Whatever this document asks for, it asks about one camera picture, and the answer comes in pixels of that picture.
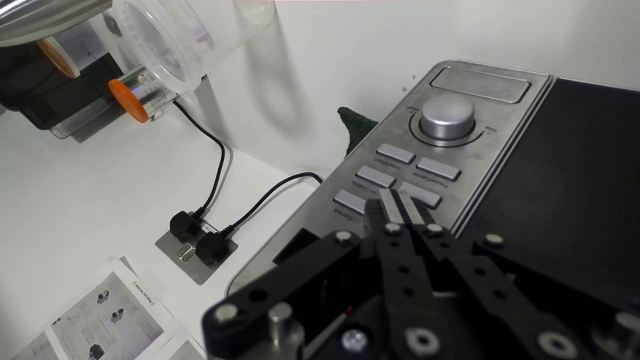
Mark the printed instruction sheet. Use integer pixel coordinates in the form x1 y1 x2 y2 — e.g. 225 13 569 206
0 256 208 360

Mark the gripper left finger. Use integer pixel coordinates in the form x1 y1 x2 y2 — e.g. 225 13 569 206
202 188 442 360

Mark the stainless steel microwave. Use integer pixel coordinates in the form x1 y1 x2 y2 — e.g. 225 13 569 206
225 59 640 360

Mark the silver microwave knob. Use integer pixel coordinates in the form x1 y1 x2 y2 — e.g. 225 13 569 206
419 93 476 141

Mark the clear plastic container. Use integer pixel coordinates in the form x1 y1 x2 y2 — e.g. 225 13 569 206
111 0 277 96

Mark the metal wall socket plate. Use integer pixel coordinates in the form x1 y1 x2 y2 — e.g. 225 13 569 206
155 219 239 286

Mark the dark green cloth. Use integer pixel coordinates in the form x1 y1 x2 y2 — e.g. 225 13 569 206
337 106 380 157

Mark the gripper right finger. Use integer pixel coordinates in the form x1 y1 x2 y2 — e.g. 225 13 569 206
397 189 640 360

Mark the black cable with plug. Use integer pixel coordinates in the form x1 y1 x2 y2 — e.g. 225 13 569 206
195 171 324 266
169 100 227 244

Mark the black microwave door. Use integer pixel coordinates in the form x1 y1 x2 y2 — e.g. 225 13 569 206
457 77 640 313

